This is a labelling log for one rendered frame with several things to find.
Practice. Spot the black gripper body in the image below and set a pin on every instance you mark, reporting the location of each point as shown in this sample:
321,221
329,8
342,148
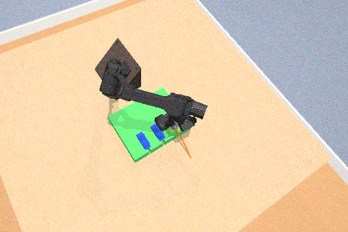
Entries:
163,122

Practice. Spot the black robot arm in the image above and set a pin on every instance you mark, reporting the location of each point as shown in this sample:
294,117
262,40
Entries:
176,105

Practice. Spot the green flat deck plate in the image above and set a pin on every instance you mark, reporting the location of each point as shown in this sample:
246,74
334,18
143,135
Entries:
138,131

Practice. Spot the grey micro servo with orange cable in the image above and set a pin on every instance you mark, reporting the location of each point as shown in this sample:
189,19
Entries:
175,127

